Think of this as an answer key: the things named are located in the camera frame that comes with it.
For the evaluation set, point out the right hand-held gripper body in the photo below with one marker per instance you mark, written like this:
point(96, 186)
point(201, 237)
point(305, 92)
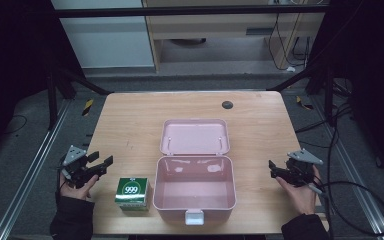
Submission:
point(301, 166)

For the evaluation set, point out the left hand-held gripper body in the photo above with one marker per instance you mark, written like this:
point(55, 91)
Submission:
point(76, 164)

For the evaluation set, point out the person's left hand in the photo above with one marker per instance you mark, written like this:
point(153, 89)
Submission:
point(76, 190)

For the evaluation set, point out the person's right hand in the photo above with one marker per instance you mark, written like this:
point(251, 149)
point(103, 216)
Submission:
point(300, 198)

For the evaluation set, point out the green and white medicine box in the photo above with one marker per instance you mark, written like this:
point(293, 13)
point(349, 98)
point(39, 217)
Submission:
point(132, 193)

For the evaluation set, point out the yellow and black tape strip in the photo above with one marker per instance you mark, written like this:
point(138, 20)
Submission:
point(87, 106)
point(304, 105)

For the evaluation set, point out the black metal stand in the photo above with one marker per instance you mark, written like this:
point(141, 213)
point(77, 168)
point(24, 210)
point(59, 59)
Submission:
point(51, 100)
point(328, 96)

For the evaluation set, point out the pink plastic box with lid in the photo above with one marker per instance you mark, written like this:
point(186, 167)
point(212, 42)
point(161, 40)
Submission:
point(195, 176)

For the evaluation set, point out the white plug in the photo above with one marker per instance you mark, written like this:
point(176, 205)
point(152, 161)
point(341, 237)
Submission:
point(290, 69)

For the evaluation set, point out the dark curtain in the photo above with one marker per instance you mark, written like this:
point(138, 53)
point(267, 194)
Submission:
point(373, 83)
point(10, 66)

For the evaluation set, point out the white cabinet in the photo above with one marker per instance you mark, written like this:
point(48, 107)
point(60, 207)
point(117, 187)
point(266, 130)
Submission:
point(106, 40)

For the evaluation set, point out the light wooden desk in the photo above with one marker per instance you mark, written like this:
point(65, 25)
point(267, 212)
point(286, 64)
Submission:
point(220, 25)

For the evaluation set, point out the aluminium floor rail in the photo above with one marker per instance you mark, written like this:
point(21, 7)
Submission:
point(30, 176)
point(356, 176)

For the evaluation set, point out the black horizontal frame bar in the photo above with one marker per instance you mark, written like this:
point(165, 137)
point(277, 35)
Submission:
point(180, 11)

